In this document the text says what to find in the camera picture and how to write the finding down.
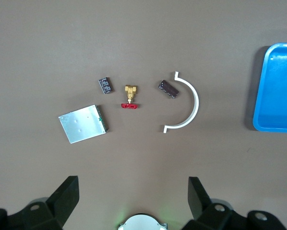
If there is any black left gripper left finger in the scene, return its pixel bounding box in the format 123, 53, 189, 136
0, 175, 80, 230

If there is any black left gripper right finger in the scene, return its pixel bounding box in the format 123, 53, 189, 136
183, 176, 286, 230

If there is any brown cylindrical capacitor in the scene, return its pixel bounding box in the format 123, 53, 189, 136
157, 80, 182, 99

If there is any short black cylindrical capacitor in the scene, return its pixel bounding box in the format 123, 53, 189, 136
98, 76, 115, 95

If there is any silver metal box module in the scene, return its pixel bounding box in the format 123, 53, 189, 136
58, 104, 110, 144

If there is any blue plastic tray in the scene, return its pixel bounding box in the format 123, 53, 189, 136
252, 43, 287, 133

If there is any white half-ring pipe clamp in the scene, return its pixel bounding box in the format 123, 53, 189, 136
163, 70, 200, 134

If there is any brass valve red handle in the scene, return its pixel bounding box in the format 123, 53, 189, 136
120, 84, 139, 109

